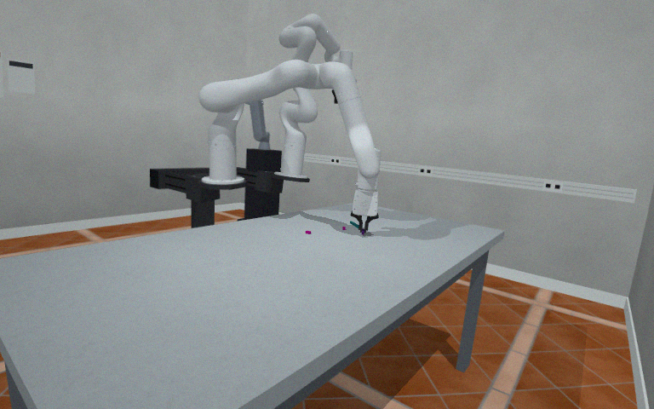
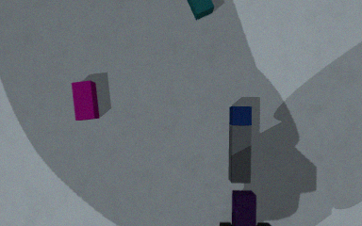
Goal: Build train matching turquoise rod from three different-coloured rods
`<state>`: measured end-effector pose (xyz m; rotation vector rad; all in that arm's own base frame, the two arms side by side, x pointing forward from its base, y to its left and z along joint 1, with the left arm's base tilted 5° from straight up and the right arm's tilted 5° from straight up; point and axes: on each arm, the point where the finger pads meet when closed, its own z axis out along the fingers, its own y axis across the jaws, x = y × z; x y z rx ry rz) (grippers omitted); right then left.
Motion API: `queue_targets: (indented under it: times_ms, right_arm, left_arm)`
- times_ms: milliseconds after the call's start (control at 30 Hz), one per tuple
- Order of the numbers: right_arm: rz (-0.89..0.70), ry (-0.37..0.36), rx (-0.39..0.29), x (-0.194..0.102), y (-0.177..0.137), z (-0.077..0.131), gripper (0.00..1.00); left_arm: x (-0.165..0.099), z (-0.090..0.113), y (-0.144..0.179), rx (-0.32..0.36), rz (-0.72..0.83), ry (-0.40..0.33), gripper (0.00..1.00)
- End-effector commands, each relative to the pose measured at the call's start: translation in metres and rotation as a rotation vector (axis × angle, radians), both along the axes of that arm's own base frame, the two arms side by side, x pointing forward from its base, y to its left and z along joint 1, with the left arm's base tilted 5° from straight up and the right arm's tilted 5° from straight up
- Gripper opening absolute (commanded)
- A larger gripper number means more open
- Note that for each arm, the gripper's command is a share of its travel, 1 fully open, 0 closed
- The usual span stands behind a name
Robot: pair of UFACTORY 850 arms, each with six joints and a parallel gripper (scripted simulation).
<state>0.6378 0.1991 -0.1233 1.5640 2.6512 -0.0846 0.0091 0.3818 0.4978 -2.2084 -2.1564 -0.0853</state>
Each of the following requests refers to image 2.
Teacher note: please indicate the magenta block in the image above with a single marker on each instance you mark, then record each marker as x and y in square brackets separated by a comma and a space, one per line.
[85, 101]

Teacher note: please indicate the grey rod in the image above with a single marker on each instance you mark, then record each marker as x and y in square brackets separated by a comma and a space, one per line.
[240, 154]

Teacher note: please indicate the small dark blue cube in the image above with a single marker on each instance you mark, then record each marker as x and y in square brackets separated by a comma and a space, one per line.
[240, 115]

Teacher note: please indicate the turquoise rod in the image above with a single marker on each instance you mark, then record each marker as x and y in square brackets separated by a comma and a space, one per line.
[201, 8]

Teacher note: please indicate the dark purple rectangular bar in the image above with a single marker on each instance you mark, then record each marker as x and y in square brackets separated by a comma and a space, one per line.
[243, 208]

